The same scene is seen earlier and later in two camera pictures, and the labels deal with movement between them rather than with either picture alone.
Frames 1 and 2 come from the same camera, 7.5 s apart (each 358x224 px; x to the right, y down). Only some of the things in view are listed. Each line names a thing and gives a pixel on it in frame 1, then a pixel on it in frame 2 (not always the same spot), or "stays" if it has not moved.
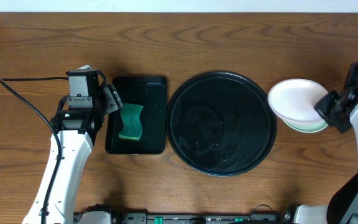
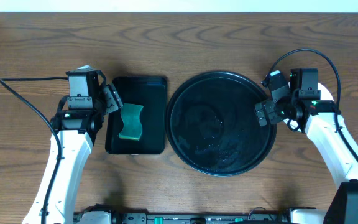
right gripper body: x=330 y=108 to x=276 y=112
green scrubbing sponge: x=132 y=127 stays
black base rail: x=192 y=218 stays
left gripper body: x=111 y=99 stays
